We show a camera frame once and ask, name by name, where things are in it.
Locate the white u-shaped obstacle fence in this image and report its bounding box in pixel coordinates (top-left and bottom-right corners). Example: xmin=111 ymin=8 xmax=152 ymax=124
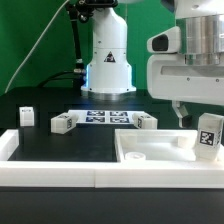
xmin=0 ymin=129 xmax=224 ymax=188

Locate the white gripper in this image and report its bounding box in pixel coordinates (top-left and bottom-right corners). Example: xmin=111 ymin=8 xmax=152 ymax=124
xmin=147 ymin=54 xmax=224 ymax=128

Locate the white square tabletop part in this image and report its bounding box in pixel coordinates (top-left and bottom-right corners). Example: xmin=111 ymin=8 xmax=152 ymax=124
xmin=114 ymin=128 xmax=224 ymax=164

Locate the apriltag base sheet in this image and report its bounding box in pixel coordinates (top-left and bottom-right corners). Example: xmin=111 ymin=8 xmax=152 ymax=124
xmin=68 ymin=110 xmax=135 ymax=125

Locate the white cable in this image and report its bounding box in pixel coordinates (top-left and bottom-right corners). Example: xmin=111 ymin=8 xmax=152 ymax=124
xmin=4 ymin=0 xmax=72 ymax=95

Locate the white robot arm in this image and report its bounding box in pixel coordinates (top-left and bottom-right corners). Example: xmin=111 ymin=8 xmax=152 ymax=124
xmin=67 ymin=0 xmax=224 ymax=127

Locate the black cable bundle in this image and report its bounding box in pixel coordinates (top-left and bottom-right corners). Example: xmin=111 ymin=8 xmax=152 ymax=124
xmin=36 ymin=3 xmax=88 ymax=89

